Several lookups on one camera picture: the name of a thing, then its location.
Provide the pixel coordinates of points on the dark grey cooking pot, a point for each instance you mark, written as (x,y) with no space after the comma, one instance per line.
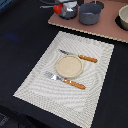
(89,13)

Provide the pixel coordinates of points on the knife with orange handle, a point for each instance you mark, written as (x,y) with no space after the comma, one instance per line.
(80,56)

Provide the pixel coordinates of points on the grey pan with handle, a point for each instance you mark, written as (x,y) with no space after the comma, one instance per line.
(64,14)

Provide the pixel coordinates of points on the fork with orange handle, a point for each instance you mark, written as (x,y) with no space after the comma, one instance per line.
(67,81)

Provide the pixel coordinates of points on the white toy fish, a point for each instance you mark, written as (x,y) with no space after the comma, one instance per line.
(68,5)

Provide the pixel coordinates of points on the beige woven placemat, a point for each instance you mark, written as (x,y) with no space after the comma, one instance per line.
(70,103)

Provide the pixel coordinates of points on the beige bowl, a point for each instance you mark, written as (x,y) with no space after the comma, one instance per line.
(123,14)

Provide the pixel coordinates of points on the pink stove board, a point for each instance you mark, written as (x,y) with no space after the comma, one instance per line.
(106,26)

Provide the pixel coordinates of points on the round beige plate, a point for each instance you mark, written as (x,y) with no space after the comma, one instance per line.
(69,66)

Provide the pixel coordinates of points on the red toy tomato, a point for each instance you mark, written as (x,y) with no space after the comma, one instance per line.
(58,8)

